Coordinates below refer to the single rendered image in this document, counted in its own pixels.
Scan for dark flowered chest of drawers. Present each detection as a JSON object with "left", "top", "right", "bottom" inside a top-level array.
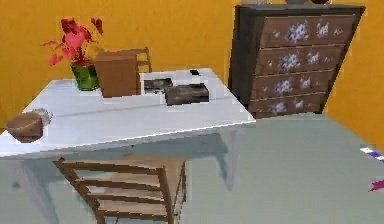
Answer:
[{"left": 227, "top": 3, "right": 367, "bottom": 120}]

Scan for dark grey book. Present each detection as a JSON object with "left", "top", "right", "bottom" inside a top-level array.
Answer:
[{"left": 164, "top": 83, "right": 210, "bottom": 107}]

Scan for brown cardboard box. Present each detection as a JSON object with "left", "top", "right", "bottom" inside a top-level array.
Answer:
[{"left": 94, "top": 50, "right": 142, "bottom": 99}]

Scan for purple and white cloth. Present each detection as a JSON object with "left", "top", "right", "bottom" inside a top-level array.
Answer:
[{"left": 359, "top": 146, "right": 384, "bottom": 193}]

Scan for brown wooden slatted chair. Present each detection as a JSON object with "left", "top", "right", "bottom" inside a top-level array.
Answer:
[{"left": 53, "top": 156, "right": 188, "bottom": 224}]

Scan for brown bowl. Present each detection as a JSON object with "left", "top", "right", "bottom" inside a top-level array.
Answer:
[{"left": 4, "top": 111, "right": 45, "bottom": 144}]

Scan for white table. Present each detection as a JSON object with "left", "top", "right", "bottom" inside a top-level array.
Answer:
[{"left": 0, "top": 68, "right": 257, "bottom": 224}]

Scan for red flowers in green vase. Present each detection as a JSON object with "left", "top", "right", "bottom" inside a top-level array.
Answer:
[{"left": 40, "top": 17, "right": 104, "bottom": 92}]

